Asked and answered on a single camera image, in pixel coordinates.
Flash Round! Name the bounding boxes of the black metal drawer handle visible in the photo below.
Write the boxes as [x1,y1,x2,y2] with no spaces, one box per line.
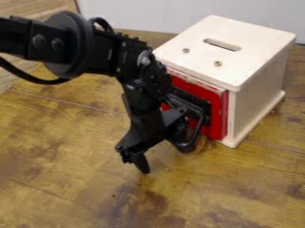
[168,94,211,146]

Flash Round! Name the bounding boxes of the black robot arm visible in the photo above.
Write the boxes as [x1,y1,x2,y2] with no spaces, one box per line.
[0,12,195,174]

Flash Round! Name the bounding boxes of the white wooden box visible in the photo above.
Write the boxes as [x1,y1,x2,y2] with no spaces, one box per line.
[153,15,295,148]

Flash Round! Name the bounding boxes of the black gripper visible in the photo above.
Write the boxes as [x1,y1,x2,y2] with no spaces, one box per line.
[114,89,195,174]

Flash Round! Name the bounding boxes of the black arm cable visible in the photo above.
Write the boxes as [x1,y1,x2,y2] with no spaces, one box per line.
[0,56,70,86]

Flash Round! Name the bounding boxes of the red drawer front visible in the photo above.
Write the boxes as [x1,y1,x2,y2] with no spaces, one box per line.
[167,67,228,141]

